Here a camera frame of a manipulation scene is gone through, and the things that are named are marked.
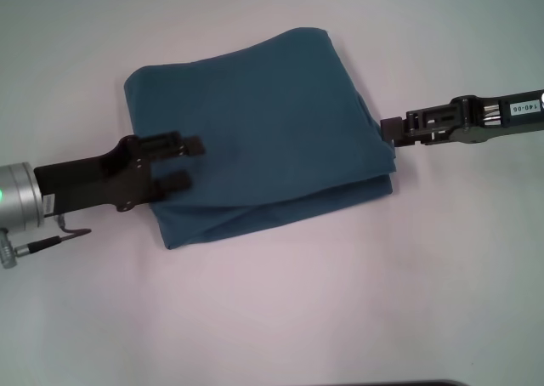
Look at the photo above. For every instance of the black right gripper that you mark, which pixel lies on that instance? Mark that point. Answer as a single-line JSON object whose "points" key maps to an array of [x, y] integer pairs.
{"points": [[501, 118]]}

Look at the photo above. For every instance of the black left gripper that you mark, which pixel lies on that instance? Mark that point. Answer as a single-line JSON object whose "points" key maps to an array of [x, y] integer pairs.
{"points": [[98, 182]]}

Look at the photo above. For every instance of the teal T-shirt with pink print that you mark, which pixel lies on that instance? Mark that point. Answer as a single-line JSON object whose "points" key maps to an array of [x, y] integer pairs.
{"points": [[263, 148]]}

